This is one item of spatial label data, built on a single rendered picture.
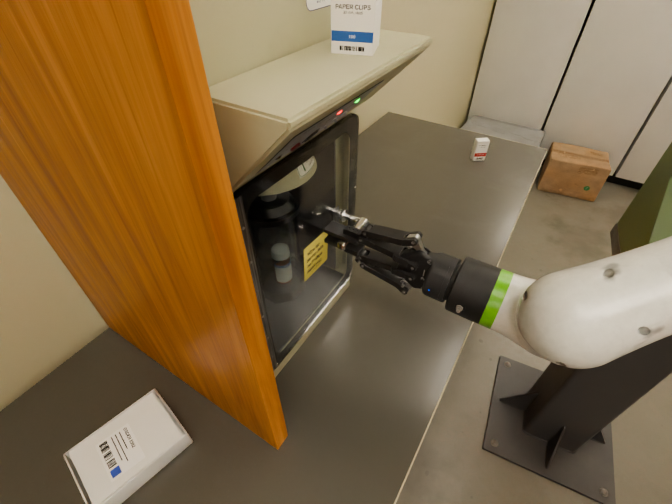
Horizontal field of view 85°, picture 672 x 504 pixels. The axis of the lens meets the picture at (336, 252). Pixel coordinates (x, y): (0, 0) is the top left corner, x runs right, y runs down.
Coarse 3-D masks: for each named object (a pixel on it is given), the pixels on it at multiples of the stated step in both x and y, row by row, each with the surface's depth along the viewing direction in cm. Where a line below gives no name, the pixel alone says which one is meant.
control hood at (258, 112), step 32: (384, 32) 51; (288, 64) 40; (320, 64) 40; (352, 64) 40; (384, 64) 41; (224, 96) 33; (256, 96) 33; (288, 96) 33; (320, 96) 33; (352, 96) 39; (224, 128) 34; (256, 128) 32; (288, 128) 30; (256, 160) 35
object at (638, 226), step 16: (656, 176) 95; (640, 192) 102; (656, 192) 92; (640, 208) 98; (656, 208) 89; (624, 224) 105; (640, 224) 95; (656, 224) 87; (624, 240) 102; (640, 240) 92; (656, 240) 87
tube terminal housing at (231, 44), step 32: (192, 0) 31; (224, 0) 34; (256, 0) 37; (288, 0) 40; (224, 32) 35; (256, 32) 38; (288, 32) 42; (320, 32) 47; (224, 64) 36; (256, 64) 40; (320, 320) 84
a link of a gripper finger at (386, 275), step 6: (360, 264) 67; (366, 264) 66; (366, 270) 67; (372, 270) 66; (378, 270) 66; (384, 270) 66; (378, 276) 66; (384, 276) 65; (390, 276) 65; (396, 276) 65; (390, 282) 65; (396, 282) 64; (402, 288) 64
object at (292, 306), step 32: (352, 128) 61; (288, 160) 49; (320, 160) 56; (352, 160) 66; (256, 192) 46; (288, 192) 52; (320, 192) 60; (352, 192) 71; (256, 224) 48; (288, 224) 55; (320, 224) 64; (352, 224) 77; (256, 256) 51; (288, 256) 59; (352, 256) 84; (288, 288) 63; (320, 288) 75; (288, 320) 67; (288, 352) 73
